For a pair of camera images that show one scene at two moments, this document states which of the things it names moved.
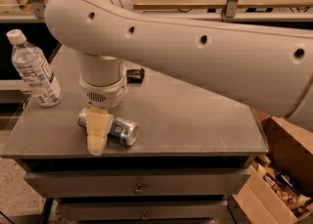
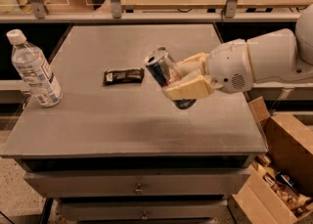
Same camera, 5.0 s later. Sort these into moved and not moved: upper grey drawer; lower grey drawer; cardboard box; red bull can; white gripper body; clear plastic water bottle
Moved: red bull can; white gripper body
Not moved: clear plastic water bottle; upper grey drawer; lower grey drawer; cardboard box
